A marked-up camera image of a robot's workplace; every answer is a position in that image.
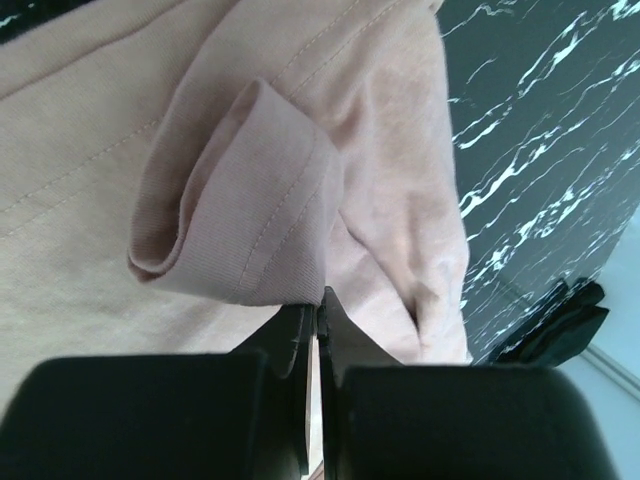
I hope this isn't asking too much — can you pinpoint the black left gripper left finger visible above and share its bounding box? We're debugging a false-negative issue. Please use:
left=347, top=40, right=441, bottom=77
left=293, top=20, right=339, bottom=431
left=1, top=305, right=316, bottom=479

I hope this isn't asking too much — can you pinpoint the pink printed t-shirt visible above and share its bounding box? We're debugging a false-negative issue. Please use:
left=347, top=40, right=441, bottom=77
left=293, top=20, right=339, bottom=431
left=1, top=1, right=471, bottom=413

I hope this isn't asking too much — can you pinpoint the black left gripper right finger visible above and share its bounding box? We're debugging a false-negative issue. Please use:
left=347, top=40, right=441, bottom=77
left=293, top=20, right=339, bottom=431
left=317, top=289, right=617, bottom=479

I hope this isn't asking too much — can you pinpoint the black folded t-shirt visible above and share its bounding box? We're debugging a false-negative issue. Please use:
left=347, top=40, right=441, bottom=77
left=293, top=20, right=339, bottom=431
left=486, top=278, right=609, bottom=367

